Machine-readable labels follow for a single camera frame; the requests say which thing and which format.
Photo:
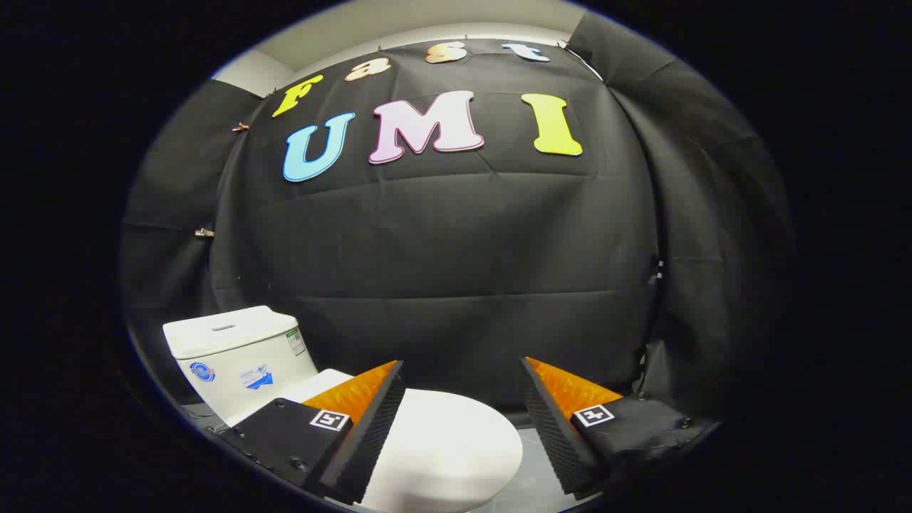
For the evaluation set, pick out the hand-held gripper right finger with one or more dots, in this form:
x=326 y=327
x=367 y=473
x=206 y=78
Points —
x=556 y=434

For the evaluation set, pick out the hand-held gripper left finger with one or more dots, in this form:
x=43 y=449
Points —
x=370 y=434

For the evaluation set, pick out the white toilet lid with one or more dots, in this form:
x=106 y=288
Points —
x=449 y=449

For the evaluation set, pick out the black backdrop cloth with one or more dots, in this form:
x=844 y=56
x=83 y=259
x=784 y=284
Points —
x=456 y=256

